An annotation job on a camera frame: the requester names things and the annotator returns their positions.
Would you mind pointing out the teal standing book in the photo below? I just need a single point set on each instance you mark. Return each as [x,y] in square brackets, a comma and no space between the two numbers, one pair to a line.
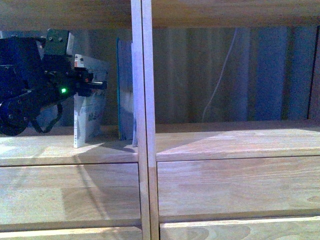
[125,96]

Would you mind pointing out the upper right wooden drawer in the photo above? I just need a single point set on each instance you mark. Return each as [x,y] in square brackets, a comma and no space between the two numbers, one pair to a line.
[239,187]

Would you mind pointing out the lower right wooden drawer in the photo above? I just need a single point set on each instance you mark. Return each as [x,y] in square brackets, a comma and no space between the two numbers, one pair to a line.
[294,228]

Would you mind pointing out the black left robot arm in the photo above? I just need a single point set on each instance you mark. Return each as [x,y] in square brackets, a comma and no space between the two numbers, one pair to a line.
[36,76]

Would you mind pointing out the right wooden shelf cabinet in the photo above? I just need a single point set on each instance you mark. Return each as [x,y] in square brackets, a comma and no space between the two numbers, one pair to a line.
[226,141]

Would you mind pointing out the lower left wooden drawer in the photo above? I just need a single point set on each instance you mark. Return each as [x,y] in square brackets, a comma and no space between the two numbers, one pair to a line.
[98,233]

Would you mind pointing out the upper left wooden drawer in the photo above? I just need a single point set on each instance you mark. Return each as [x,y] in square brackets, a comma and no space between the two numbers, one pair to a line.
[60,194]

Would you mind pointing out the white illustrated children's book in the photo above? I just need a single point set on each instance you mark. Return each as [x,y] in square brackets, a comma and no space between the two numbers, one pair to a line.
[89,111]

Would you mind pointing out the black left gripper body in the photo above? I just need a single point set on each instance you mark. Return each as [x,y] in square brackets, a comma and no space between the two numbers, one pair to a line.
[63,79]

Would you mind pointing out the wooden shelf cabinet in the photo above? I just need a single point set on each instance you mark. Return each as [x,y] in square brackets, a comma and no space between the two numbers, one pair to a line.
[226,141]
[57,149]

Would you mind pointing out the wooden drawer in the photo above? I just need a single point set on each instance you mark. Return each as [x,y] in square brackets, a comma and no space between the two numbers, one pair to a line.
[239,187]
[60,194]
[98,233]
[294,228]

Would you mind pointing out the left wooden shelf cabinet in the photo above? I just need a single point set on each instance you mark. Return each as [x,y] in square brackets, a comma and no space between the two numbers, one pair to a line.
[57,149]

